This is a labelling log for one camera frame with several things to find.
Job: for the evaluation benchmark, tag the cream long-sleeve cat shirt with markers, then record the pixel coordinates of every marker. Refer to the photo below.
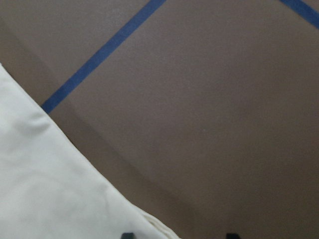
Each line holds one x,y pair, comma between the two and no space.
48,188

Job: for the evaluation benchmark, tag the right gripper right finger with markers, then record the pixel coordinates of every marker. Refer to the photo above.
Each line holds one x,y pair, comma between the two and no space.
232,236

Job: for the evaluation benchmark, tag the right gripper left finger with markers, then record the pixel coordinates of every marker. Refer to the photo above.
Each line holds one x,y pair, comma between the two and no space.
127,236

